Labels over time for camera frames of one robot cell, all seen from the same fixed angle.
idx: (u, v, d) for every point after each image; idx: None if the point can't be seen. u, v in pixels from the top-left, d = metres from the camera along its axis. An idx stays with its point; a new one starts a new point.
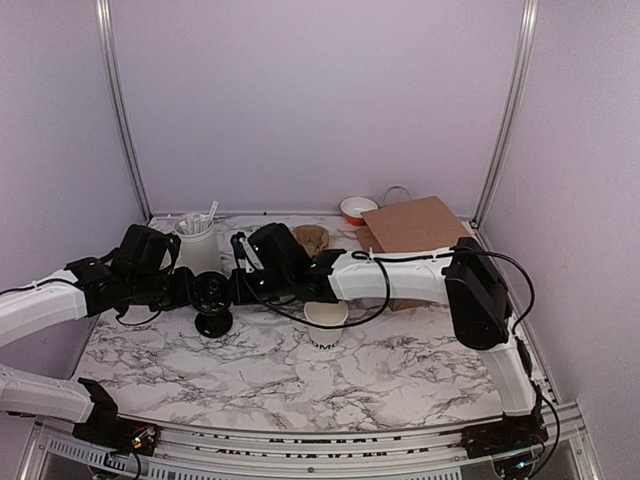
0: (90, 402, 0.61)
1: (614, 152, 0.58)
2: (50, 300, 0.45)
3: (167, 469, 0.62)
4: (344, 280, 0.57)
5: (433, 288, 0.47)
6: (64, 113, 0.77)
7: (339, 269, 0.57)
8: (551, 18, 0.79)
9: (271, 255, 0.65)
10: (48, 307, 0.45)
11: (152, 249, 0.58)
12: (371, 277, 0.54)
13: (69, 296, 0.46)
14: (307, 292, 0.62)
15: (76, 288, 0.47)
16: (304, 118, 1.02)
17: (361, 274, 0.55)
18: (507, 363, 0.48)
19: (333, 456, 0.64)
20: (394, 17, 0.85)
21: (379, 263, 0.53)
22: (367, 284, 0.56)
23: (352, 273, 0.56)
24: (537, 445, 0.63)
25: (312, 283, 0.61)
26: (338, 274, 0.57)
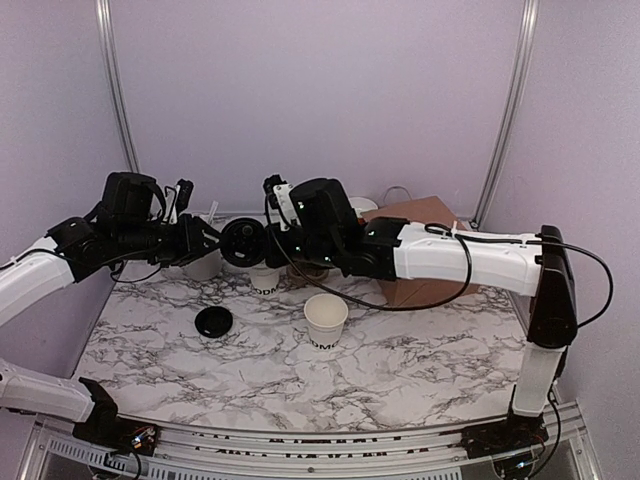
0: (90, 401, 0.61)
1: (613, 151, 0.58)
2: (32, 273, 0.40)
3: (167, 469, 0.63)
4: (413, 256, 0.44)
5: (517, 277, 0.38)
6: (63, 113, 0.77)
7: (407, 242, 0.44)
8: (550, 18, 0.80)
9: (319, 218, 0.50)
10: (33, 280, 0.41)
11: (135, 195, 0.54)
12: (450, 255, 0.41)
13: (54, 264, 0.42)
14: (363, 264, 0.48)
15: (56, 255, 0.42)
16: (305, 117, 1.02)
17: (439, 251, 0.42)
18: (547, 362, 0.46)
19: (333, 456, 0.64)
20: (394, 17, 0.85)
21: (461, 242, 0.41)
22: (441, 264, 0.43)
23: (425, 250, 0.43)
24: (537, 445, 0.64)
25: (370, 251, 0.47)
26: (408, 250, 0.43)
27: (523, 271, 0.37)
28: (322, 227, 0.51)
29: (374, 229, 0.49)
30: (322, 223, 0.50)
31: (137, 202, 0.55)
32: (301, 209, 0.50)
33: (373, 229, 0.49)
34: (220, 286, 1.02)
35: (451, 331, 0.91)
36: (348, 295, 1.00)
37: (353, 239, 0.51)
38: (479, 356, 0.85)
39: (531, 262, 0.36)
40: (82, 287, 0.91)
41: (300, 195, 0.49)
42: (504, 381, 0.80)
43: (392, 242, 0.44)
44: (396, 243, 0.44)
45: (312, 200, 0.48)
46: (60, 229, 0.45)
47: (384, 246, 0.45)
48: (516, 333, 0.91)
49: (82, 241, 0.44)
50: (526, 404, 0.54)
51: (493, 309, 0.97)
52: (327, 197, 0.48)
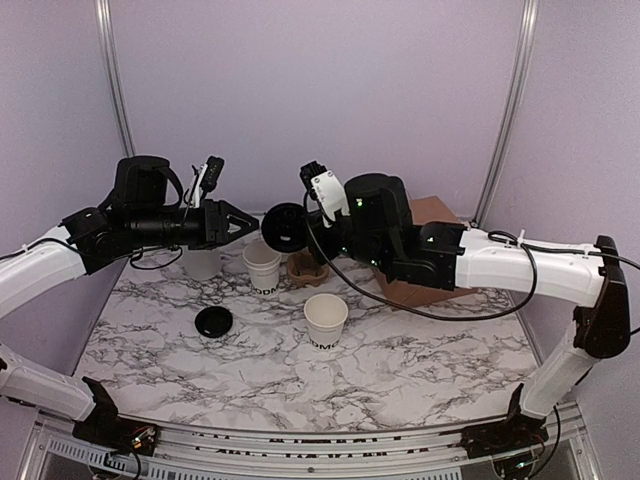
0: (91, 402, 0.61)
1: (615, 150, 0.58)
2: (42, 262, 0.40)
3: (167, 469, 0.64)
4: (475, 263, 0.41)
5: (577, 287, 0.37)
6: (63, 113, 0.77)
7: (469, 248, 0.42)
8: (550, 19, 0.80)
9: (376, 220, 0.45)
10: (40, 270, 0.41)
11: (146, 180, 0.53)
12: (514, 264, 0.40)
13: (66, 255, 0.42)
14: (423, 273, 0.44)
15: (67, 246, 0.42)
16: (304, 116, 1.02)
17: (506, 261, 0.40)
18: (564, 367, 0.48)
19: (332, 456, 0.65)
20: (394, 17, 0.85)
21: (525, 250, 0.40)
22: (504, 273, 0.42)
23: (488, 257, 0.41)
24: (536, 445, 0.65)
25: (430, 259, 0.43)
26: (471, 256, 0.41)
27: (585, 281, 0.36)
28: (378, 228, 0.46)
29: (434, 235, 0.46)
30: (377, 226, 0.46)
31: (149, 188, 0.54)
32: (358, 207, 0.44)
33: (431, 235, 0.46)
34: (220, 286, 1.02)
35: (451, 330, 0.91)
36: (347, 295, 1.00)
37: (411, 244, 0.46)
38: (479, 356, 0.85)
39: (595, 272, 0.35)
40: (82, 289, 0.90)
41: (360, 194, 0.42)
42: (504, 381, 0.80)
43: (454, 250, 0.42)
44: (459, 251, 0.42)
45: (371, 202, 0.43)
46: (72, 221, 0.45)
47: (446, 255, 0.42)
48: (515, 334, 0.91)
49: (95, 233, 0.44)
50: (536, 404, 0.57)
51: (493, 308, 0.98)
52: (389, 196, 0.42)
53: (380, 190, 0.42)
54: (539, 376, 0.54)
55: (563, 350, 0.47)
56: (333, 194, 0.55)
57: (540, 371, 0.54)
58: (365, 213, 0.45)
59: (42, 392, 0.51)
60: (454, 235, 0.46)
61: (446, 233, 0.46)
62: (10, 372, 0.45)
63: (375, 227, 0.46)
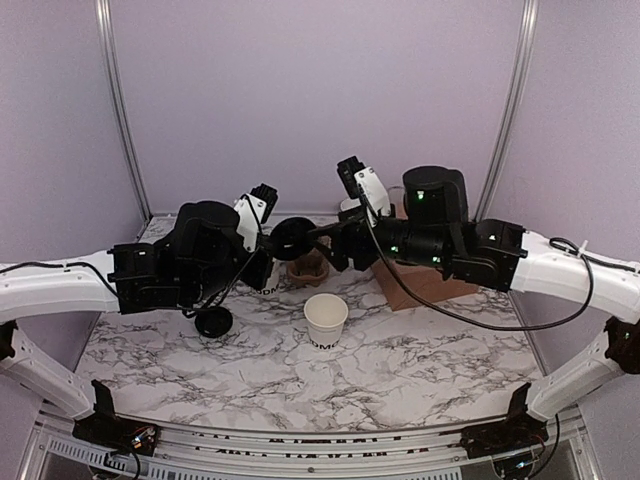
0: (90, 406, 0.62)
1: (615, 151, 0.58)
2: (74, 287, 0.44)
3: (168, 469, 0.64)
4: (534, 267, 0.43)
5: (623, 304, 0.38)
6: (63, 113, 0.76)
7: (532, 252, 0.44)
8: (550, 19, 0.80)
9: (437, 214, 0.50)
10: (73, 292, 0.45)
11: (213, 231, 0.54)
12: (570, 274, 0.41)
13: (102, 291, 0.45)
14: (482, 270, 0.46)
15: (100, 282, 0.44)
16: (304, 116, 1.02)
17: (564, 272, 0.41)
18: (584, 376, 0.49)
19: (332, 456, 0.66)
20: (394, 16, 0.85)
21: (584, 262, 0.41)
22: (558, 282, 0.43)
23: (548, 264, 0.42)
24: (537, 445, 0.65)
25: (491, 257, 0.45)
26: (532, 260, 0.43)
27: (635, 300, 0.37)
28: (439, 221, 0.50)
29: (493, 233, 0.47)
30: (439, 220, 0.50)
31: (206, 239, 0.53)
32: (418, 200, 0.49)
33: (491, 234, 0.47)
34: None
35: (451, 330, 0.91)
36: (348, 295, 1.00)
37: (472, 241, 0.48)
38: (479, 356, 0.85)
39: None
40: None
41: (420, 185, 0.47)
42: (504, 381, 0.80)
43: (516, 252, 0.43)
44: (523, 254, 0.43)
45: (433, 193, 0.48)
46: (121, 255, 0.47)
47: (509, 256, 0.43)
48: (515, 335, 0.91)
49: (138, 281, 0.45)
50: (544, 408, 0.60)
51: (493, 308, 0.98)
52: (450, 188, 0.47)
53: (444, 182, 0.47)
54: (557, 381, 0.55)
55: (590, 359, 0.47)
56: (376, 190, 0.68)
57: (559, 377, 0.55)
58: (423, 204, 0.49)
59: (43, 387, 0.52)
60: (514, 236, 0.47)
61: (506, 231, 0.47)
62: (14, 361, 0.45)
63: (433, 221, 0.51)
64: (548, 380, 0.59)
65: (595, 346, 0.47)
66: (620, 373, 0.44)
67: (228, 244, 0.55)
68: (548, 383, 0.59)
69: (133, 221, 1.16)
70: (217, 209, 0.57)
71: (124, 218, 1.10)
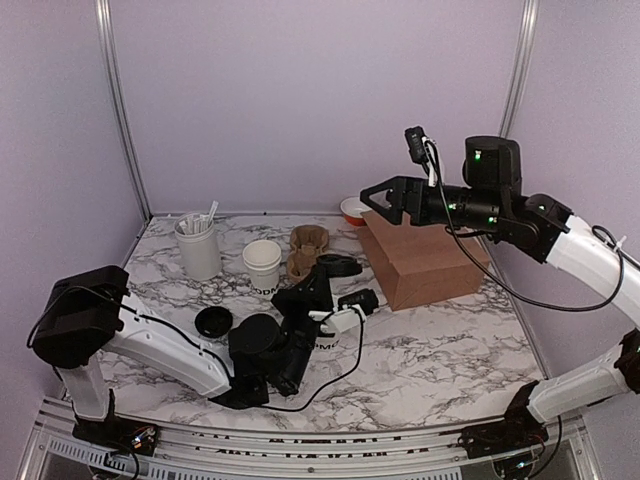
0: (103, 412, 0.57)
1: (616, 151, 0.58)
2: (208, 374, 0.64)
3: (167, 469, 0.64)
4: (573, 249, 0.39)
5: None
6: (63, 113, 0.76)
7: (574, 230, 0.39)
8: (550, 19, 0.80)
9: (489, 176, 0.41)
10: (202, 375, 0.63)
11: (294, 311, 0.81)
12: (604, 266, 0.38)
13: (220, 377, 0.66)
14: (524, 235, 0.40)
15: (225, 379, 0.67)
16: (303, 117, 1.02)
17: (595, 259, 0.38)
18: (584, 385, 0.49)
19: (333, 456, 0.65)
20: (394, 16, 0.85)
21: (620, 256, 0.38)
22: (586, 273, 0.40)
23: (588, 249, 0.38)
24: (537, 445, 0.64)
25: (535, 222, 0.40)
26: (573, 239, 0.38)
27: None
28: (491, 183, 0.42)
29: (542, 204, 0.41)
30: (490, 184, 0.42)
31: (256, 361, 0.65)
32: (473, 159, 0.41)
33: (541, 204, 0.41)
34: (220, 286, 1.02)
35: (451, 330, 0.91)
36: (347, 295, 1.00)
37: (517, 205, 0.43)
38: (479, 356, 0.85)
39: None
40: None
41: (475, 142, 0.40)
42: (504, 381, 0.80)
43: (560, 225, 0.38)
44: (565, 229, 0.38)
45: (494, 152, 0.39)
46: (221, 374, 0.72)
47: (553, 225, 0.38)
48: (516, 335, 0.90)
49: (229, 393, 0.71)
50: (546, 409, 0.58)
51: (493, 309, 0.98)
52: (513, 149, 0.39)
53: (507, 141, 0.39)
54: (562, 383, 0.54)
55: (598, 367, 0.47)
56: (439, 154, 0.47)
57: (564, 379, 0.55)
58: (479, 165, 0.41)
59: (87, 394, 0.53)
60: (559, 211, 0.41)
61: (555, 205, 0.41)
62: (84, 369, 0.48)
63: (485, 182, 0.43)
64: (553, 380, 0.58)
65: (607, 356, 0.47)
66: (626, 388, 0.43)
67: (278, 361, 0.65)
68: (552, 382, 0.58)
69: (134, 221, 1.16)
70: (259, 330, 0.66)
71: (125, 218, 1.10)
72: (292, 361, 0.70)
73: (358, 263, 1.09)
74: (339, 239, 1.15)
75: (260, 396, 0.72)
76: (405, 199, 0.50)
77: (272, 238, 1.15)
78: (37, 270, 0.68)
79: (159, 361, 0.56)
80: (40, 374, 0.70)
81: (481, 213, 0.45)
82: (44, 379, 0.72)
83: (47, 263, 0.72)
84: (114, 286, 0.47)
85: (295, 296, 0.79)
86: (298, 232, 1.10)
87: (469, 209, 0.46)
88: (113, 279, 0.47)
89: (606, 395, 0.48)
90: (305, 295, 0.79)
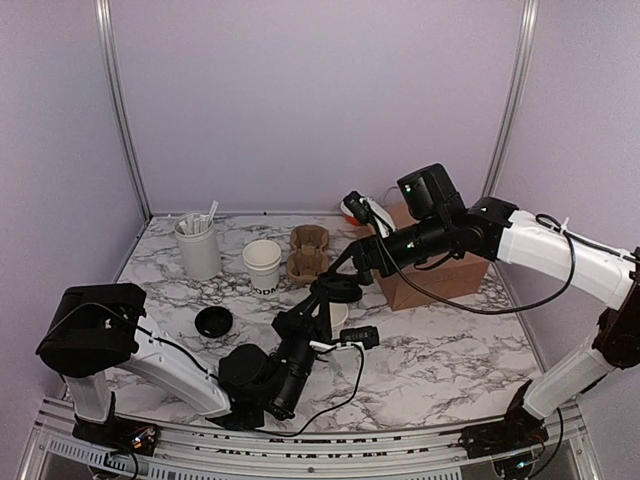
0: (104, 414, 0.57)
1: (616, 150, 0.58)
2: (211, 400, 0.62)
3: (167, 469, 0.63)
4: (520, 242, 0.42)
5: (605, 287, 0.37)
6: (62, 110, 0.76)
7: (516, 224, 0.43)
8: (550, 19, 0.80)
9: (425, 202, 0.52)
10: (205, 399, 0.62)
11: (293, 337, 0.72)
12: (553, 250, 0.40)
13: (224, 402, 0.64)
14: (470, 238, 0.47)
15: (229, 404, 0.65)
16: (303, 116, 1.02)
17: (544, 246, 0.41)
18: (564, 371, 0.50)
19: (332, 456, 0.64)
20: (395, 17, 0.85)
21: (567, 238, 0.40)
22: (545, 260, 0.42)
23: (533, 238, 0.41)
24: (537, 445, 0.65)
25: (478, 224, 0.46)
26: (516, 233, 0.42)
27: (614, 282, 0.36)
28: (428, 207, 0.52)
29: (485, 206, 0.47)
30: (429, 209, 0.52)
31: (243, 393, 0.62)
32: (406, 193, 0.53)
33: (484, 206, 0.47)
34: (220, 286, 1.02)
35: (451, 330, 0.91)
36: None
37: (458, 216, 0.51)
38: (479, 356, 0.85)
39: (626, 274, 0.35)
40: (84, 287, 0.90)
41: (403, 179, 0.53)
42: (504, 381, 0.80)
43: (503, 222, 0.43)
44: (507, 225, 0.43)
45: (418, 182, 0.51)
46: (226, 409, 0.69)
47: (495, 223, 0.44)
48: (516, 335, 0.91)
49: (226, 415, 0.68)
50: (541, 403, 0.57)
51: (492, 308, 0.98)
52: (430, 176, 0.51)
53: (423, 171, 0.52)
54: (551, 375, 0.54)
55: (578, 350, 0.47)
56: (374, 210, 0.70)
57: (553, 370, 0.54)
58: (413, 196, 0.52)
59: (84, 394, 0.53)
60: (504, 209, 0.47)
61: (498, 204, 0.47)
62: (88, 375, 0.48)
63: (425, 211, 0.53)
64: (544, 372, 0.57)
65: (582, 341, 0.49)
66: (607, 365, 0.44)
67: (264, 396, 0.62)
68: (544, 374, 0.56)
69: (134, 222, 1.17)
70: (248, 359, 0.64)
71: (124, 218, 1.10)
72: (286, 387, 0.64)
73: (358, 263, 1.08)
74: (338, 239, 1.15)
75: (256, 421, 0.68)
76: (367, 254, 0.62)
77: (272, 238, 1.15)
78: (37, 269, 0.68)
79: (166, 381, 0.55)
80: (40, 375, 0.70)
81: (435, 237, 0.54)
82: (44, 380, 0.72)
83: (46, 262, 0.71)
84: (129, 305, 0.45)
85: (297, 324, 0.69)
86: (297, 231, 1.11)
87: (423, 240, 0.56)
88: (130, 297, 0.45)
89: (593, 378, 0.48)
90: (308, 324, 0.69)
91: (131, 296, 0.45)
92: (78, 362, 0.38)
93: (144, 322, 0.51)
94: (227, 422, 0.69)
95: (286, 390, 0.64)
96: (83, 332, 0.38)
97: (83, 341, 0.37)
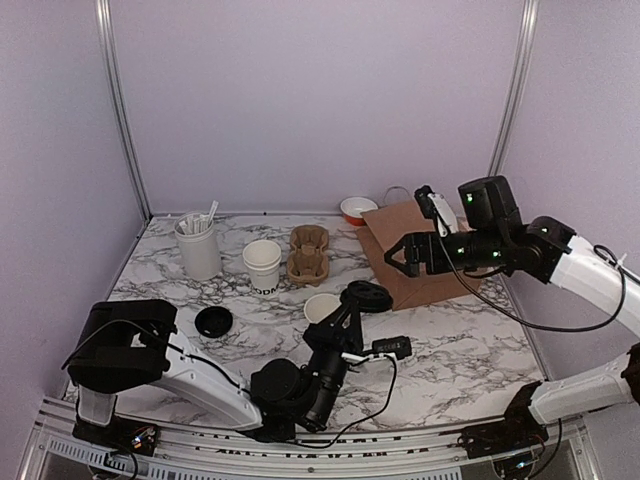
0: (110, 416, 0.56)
1: (616, 151, 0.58)
2: (243, 415, 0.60)
3: (167, 469, 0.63)
4: (577, 270, 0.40)
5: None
6: (62, 110, 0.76)
7: (575, 250, 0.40)
8: (550, 19, 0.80)
9: (485, 215, 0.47)
10: (238, 414, 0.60)
11: (323, 351, 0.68)
12: (605, 283, 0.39)
13: (255, 416, 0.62)
14: (528, 257, 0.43)
15: (261, 418, 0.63)
16: (303, 116, 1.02)
17: (600, 278, 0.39)
18: (583, 385, 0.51)
19: (333, 456, 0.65)
20: (395, 18, 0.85)
21: (621, 274, 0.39)
22: (589, 290, 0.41)
23: (592, 269, 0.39)
24: (537, 445, 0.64)
25: (536, 244, 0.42)
26: (575, 260, 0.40)
27: None
28: (487, 220, 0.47)
29: (545, 226, 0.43)
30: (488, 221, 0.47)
31: (275, 409, 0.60)
32: (467, 202, 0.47)
33: (544, 225, 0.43)
34: (220, 286, 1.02)
35: (451, 330, 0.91)
36: None
37: (518, 231, 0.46)
38: (479, 356, 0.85)
39: None
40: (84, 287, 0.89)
41: (465, 188, 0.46)
42: (504, 381, 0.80)
43: (563, 247, 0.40)
44: (567, 250, 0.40)
45: (481, 193, 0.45)
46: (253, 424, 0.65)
47: (555, 247, 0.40)
48: (516, 335, 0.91)
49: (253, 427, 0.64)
50: (548, 410, 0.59)
51: (493, 309, 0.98)
52: (495, 188, 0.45)
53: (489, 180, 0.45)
54: (569, 386, 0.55)
55: (604, 375, 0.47)
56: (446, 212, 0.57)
57: (574, 383, 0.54)
58: (473, 207, 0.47)
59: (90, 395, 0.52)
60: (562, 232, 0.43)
61: (558, 226, 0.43)
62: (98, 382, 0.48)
63: (483, 222, 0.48)
64: (558, 383, 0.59)
65: (613, 364, 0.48)
66: (627, 396, 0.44)
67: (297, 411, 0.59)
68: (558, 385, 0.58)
69: (134, 221, 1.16)
70: (278, 373, 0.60)
71: (124, 219, 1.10)
72: (318, 401, 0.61)
73: (358, 263, 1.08)
74: (338, 240, 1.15)
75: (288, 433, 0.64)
76: (418, 248, 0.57)
77: (272, 238, 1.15)
78: (37, 269, 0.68)
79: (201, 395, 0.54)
80: (40, 375, 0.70)
81: (485, 249, 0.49)
82: (44, 380, 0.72)
83: (46, 262, 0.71)
84: (159, 322, 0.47)
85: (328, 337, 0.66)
86: (297, 231, 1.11)
87: (476, 249, 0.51)
88: (159, 313, 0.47)
89: (607, 403, 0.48)
90: (339, 337, 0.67)
91: (160, 312, 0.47)
92: (107, 381, 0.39)
93: (175, 338, 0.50)
94: (259, 434, 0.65)
95: (319, 406, 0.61)
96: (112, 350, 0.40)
97: (114, 360, 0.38)
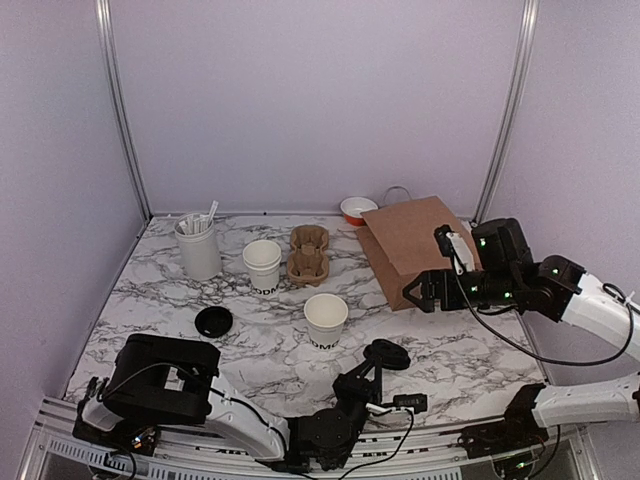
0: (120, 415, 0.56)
1: (616, 151, 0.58)
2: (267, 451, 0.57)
3: (167, 469, 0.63)
4: (586, 309, 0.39)
5: None
6: (63, 110, 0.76)
7: (584, 289, 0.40)
8: (550, 19, 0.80)
9: (500, 257, 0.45)
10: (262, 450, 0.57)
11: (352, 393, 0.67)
12: (615, 320, 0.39)
13: (279, 451, 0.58)
14: (538, 300, 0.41)
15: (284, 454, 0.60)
16: (303, 116, 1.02)
17: (610, 317, 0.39)
18: (589, 396, 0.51)
19: None
20: (394, 17, 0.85)
21: (628, 310, 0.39)
22: (597, 326, 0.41)
23: (601, 308, 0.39)
24: (537, 445, 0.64)
25: (547, 287, 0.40)
26: (585, 300, 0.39)
27: None
28: (500, 263, 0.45)
29: (555, 265, 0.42)
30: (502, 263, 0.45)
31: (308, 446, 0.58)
32: (480, 245, 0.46)
33: (555, 266, 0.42)
34: (220, 286, 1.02)
35: (451, 331, 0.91)
36: (348, 295, 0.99)
37: (530, 273, 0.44)
38: (479, 356, 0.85)
39: None
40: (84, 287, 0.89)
41: (478, 231, 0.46)
42: (504, 381, 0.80)
43: (573, 288, 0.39)
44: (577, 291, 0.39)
45: (494, 238, 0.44)
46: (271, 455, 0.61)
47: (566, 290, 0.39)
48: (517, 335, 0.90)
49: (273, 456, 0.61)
50: (550, 414, 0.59)
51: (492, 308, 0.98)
52: (509, 232, 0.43)
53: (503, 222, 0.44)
54: (575, 395, 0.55)
55: (613, 392, 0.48)
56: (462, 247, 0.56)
57: (581, 392, 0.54)
58: (487, 250, 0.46)
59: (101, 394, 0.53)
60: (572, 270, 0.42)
61: (568, 264, 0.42)
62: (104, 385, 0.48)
63: (496, 263, 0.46)
64: (564, 389, 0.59)
65: (623, 383, 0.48)
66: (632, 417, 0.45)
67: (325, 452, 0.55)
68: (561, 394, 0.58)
69: (134, 222, 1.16)
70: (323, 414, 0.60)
71: (124, 218, 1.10)
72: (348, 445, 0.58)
73: (358, 263, 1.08)
74: (338, 239, 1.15)
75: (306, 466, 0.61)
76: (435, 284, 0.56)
77: (272, 238, 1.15)
78: (37, 269, 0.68)
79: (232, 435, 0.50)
80: (39, 375, 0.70)
81: (497, 288, 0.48)
82: (44, 380, 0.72)
83: (46, 262, 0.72)
84: (201, 365, 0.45)
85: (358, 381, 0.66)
86: (297, 231, 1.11)
87: (487, 288, 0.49)
88: (202, 356, 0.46)
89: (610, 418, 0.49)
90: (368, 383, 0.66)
91: (203, 356, 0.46)
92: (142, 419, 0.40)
93: (217, 380, 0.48)
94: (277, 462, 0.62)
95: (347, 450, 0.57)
96: (154, 391, 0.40)
97: (160, 402, 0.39)
